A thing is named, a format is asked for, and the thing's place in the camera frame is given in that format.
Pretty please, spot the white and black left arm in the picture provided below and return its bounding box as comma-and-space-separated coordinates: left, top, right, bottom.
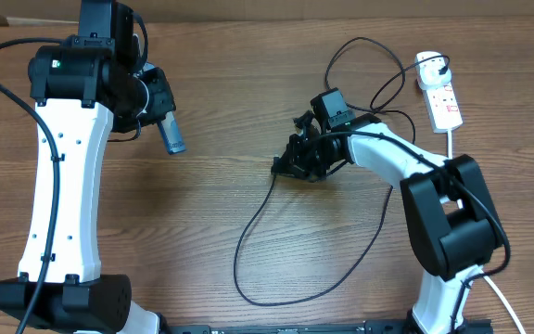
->
0, 1, 184, 333

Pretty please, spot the white power strip cord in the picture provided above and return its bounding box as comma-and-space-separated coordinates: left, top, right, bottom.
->
446, 129, 528, 334

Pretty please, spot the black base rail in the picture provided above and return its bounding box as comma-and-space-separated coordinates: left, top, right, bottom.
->
164, 318, 494, 334

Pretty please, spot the black Samsung Galaxy smartphone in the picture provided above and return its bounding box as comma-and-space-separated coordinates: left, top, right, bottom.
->
157, 111, 186, 155

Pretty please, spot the black USB charging cable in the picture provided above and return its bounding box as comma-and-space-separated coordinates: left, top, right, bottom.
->
232, 36, 451, 308

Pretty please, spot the white power strip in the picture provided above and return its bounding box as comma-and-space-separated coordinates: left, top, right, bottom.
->
423, 83, 464, 134

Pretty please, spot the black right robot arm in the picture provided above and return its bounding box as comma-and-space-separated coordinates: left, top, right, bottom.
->
271, 88, 510, 333

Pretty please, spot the white USB wall charger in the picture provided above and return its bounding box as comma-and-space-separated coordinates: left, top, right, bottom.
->
414, 51, 452, 91

